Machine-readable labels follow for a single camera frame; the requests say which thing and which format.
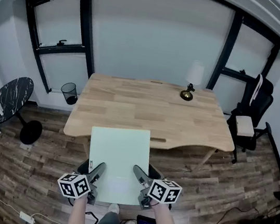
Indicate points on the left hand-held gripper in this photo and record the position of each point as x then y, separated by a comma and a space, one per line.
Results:
73, 185

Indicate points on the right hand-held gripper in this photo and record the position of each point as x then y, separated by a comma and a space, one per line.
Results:
164, 191

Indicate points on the pale green item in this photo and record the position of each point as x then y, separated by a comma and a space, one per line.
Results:
119, 153

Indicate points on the person's left forearm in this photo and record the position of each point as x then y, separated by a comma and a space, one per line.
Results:
76, 217

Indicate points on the black device with blue screen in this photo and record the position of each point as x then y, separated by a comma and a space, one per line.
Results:
146, 222

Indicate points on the person's leg with white shoe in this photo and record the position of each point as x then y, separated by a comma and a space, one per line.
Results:
110, 217

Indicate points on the wooden table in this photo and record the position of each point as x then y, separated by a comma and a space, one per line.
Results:
150, 110

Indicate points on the black mesh wastebasket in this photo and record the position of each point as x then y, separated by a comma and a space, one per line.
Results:
69, 93

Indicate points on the white power strip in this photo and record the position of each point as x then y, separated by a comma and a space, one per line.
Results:
26, 218

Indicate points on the round black marble side table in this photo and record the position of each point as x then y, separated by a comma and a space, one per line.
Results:
10, 99

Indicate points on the beige cardboard box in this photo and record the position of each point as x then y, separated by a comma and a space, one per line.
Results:
244, 125

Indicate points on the white shade table lamp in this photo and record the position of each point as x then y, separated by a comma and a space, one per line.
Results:
195, 72

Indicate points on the black office chair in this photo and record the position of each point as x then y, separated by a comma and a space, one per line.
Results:
258, 104

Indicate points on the large frosted window pane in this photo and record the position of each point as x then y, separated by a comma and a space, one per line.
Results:
157, 32

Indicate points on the black framed window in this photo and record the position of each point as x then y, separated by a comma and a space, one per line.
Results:
250, 49
58, 30

